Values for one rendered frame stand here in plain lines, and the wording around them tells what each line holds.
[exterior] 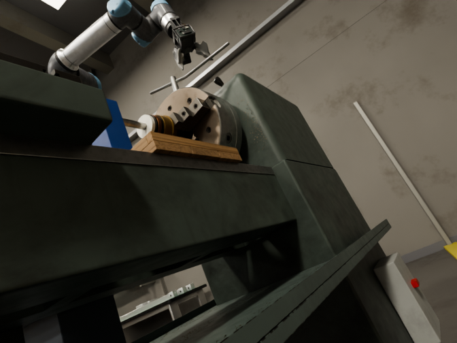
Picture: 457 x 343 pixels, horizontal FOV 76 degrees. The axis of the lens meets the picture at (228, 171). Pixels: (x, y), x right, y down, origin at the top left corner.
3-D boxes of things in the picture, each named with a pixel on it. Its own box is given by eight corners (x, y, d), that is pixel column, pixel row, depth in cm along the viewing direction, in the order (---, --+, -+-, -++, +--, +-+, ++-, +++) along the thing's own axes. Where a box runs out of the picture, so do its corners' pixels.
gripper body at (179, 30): (177, 38, 105) (164, 18, 110) (179, 58, 113) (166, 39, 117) (196, 33, 107) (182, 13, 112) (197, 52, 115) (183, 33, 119)
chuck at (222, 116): (181, 195, 108) (159, 121, 117) (249, 158, 93) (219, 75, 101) (162, 196, 101) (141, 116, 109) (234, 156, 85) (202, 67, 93)
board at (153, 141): (159, 218, 96) (156, 207, 97) (242, 160, 79) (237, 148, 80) (65, 229, 71) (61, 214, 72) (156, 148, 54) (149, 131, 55)
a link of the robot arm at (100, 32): (30, 60, 120) (117, -16, 105) (55, 73, 130) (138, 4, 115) (35, 83, 117) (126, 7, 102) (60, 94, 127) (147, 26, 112)
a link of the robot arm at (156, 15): (156, 20, 126) (171, 5, 124) (167, 35, 122) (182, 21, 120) (144, 8, 119) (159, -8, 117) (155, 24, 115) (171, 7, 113)
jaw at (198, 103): (190, 124, 99) (212, 98, 94) (197, 135, 98) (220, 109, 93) (166, 118, 90) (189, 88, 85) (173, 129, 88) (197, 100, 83)
